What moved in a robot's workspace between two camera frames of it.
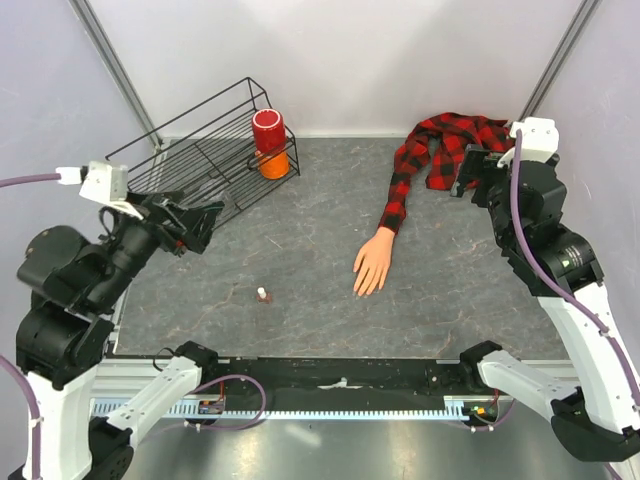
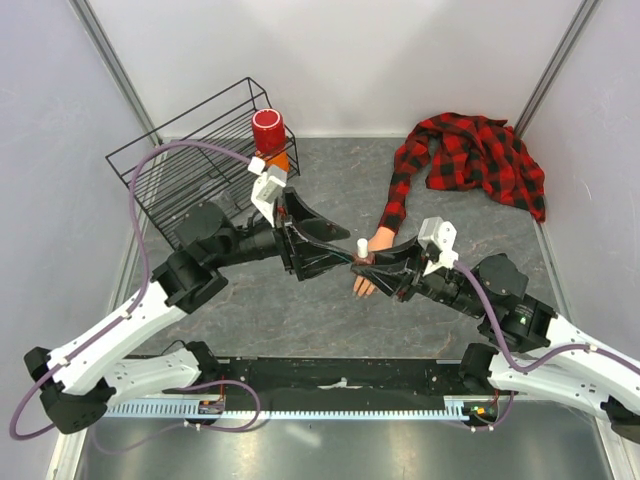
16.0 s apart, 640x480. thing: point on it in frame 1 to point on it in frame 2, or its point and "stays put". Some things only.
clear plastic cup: x=228 y=211 stays put
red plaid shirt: x=453 y=133 stays put
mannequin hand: x=373 y=261 stays put
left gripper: x=196 y=222 to x=307 y=258
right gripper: x=477 y=163 to x=391 y=269
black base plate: x=453 y=378 stays put
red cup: x=268 y=131 stays put
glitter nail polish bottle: x=267 y=299 to x=363 y=261
